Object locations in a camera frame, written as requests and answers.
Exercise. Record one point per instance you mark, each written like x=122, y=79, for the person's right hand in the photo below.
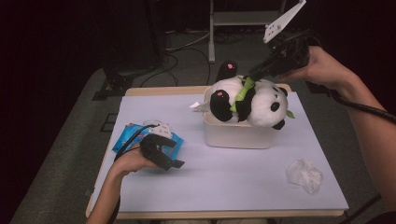
x=323, y=67

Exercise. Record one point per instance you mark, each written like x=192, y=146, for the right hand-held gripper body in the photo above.
x=291, y=53

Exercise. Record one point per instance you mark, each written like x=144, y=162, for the person's left hand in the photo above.
x=132, y=163

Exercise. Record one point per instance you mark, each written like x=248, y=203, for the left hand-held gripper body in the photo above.
x=152, y=149

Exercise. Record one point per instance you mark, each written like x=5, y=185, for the white metal stand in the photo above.
x=243, y=18

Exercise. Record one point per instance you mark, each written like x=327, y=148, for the blue wet wipes pack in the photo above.
x=126, y=137

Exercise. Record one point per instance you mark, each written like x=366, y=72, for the panda plush toy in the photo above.
x=264, y=105

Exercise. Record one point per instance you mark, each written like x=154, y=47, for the white storage bin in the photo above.
x=236, y=137

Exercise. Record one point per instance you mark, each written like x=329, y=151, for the white wet wipe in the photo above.
x=305, y=175

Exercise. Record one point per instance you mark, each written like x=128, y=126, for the wooden table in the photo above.
x=168, y=90

